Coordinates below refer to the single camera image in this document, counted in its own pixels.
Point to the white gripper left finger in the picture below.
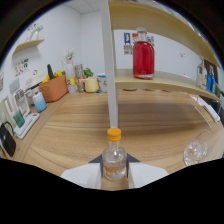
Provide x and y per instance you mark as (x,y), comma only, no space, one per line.
(85,175)

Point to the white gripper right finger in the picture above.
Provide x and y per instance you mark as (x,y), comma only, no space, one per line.
(145,174)

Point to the clear bottle orange cap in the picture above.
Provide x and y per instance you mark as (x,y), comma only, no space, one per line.
(114,160)

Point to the green cup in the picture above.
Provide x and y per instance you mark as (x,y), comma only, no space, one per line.
(19,119)

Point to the pale yellow cup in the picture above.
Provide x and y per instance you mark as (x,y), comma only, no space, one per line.
(91,85)

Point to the clear glass with ice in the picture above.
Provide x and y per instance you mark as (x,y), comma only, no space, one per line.
(196,151)

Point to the white kitchen scale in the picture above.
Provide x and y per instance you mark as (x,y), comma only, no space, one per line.
(27,125)

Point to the black kettle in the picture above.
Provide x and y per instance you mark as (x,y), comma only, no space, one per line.
(7,141)

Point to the light blue cylinder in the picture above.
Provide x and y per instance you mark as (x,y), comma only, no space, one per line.
(39,102)

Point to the two-tier wooden shelf rack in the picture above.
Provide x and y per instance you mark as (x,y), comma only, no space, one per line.
(160,80)

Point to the green potted plant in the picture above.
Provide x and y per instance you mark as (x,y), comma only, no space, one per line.
(88,72)

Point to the red liquid bottle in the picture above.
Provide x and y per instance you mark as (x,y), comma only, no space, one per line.
(143,60)

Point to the wooden wall shelf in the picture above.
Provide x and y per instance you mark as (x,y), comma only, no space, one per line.
(28,44)

